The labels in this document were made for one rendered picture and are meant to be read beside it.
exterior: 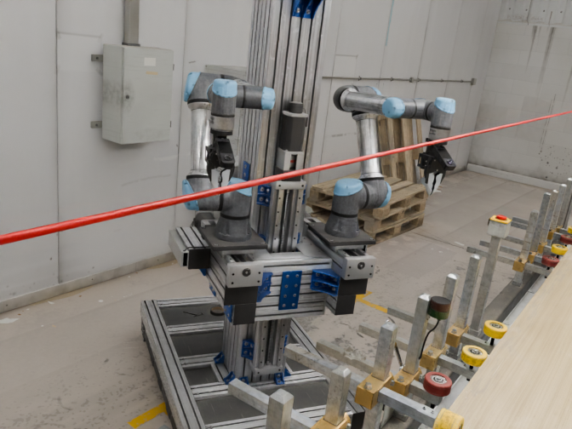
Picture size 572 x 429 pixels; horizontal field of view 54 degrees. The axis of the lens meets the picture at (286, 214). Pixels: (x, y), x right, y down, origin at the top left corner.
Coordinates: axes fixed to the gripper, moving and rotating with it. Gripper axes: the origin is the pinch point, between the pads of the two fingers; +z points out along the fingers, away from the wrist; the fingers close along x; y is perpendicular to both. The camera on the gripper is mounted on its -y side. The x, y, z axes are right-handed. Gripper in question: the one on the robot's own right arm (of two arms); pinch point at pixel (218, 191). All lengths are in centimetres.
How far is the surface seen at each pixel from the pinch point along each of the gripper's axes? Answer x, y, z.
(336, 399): -10, -74, 28
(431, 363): -67, -38, 49
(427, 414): -36, -75, 36
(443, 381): -56, -57, 42
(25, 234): 53, -122, -32
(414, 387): -50, -52, 46
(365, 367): -41, -38, 47
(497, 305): -149, 16, 62
